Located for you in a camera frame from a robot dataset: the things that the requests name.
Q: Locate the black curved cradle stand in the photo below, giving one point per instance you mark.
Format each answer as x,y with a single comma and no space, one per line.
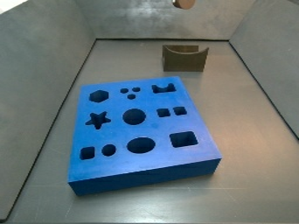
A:
183,58

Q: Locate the brown cylinder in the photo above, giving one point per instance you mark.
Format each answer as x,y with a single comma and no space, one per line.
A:
183,4

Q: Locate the blue foam shape board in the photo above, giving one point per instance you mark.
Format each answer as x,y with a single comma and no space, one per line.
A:
139,135

